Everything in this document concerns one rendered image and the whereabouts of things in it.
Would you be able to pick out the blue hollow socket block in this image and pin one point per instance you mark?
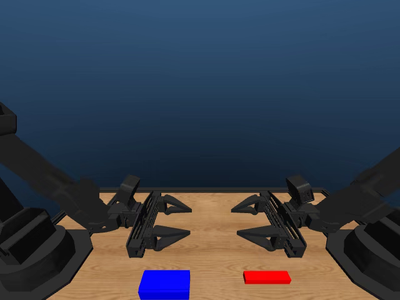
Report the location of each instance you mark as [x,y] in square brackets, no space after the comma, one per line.
[164,284]

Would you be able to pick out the black table frame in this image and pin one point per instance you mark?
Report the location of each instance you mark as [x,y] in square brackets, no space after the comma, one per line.
[218,189]

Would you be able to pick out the thin red peg bar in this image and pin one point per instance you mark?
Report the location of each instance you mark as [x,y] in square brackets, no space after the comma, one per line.
[267,277]

